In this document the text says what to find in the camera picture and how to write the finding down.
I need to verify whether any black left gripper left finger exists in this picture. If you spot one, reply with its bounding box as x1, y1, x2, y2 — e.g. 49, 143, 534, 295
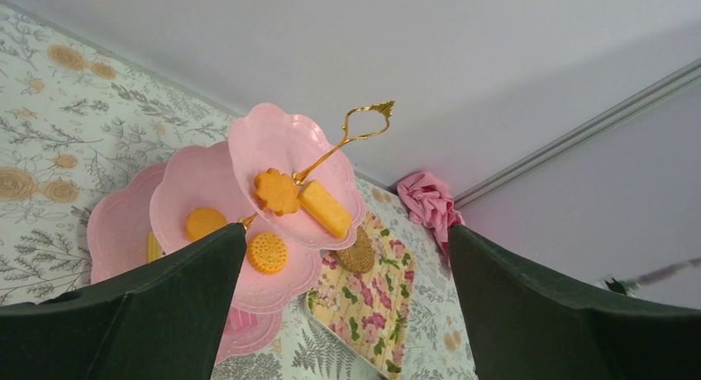
1, 223, 246, 379

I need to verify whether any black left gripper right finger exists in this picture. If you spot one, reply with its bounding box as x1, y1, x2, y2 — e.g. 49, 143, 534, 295
449, 225, 700, 379

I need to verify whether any yellow cake piece toy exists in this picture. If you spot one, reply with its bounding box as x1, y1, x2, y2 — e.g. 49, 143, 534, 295
146, 231, 163, 263

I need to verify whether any pink cake slice toy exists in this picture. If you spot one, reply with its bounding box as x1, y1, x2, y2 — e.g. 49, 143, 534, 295
226, 308, 259, 333

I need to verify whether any round orange cookie toy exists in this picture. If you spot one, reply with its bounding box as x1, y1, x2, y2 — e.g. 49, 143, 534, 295
184, 207, 227, 242

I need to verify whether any small orange cookie toy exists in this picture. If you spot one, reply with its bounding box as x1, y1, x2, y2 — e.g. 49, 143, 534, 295
247, 231, 289, 275

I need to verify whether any floral rectangular serving tray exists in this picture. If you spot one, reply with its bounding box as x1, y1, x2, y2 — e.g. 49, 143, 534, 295
306, 211, 416, 379

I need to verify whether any orange flower cookie toy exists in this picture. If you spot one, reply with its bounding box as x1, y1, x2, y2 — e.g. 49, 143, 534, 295
253, 168, 301, 216

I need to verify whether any yellow rectangular biscuit toy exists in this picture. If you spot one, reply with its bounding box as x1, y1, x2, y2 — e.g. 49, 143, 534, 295
298, 180, 353, 239

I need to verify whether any crumpled pink cloth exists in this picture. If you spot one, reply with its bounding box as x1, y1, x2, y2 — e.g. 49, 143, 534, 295
397, 171, 465, 259

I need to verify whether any round woven brown coaster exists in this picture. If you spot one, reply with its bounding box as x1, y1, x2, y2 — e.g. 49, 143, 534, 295
335, 226, 375, 273

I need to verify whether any pink three-tier cake stand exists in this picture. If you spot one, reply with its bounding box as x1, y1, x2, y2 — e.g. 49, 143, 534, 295
87, 103, 366, 362

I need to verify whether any floral tablecloth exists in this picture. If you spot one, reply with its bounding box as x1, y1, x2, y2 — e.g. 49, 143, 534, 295
1, 0, 478, 379

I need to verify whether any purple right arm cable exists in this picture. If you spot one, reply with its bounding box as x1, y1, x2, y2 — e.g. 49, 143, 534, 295
602, 257, 701, 297

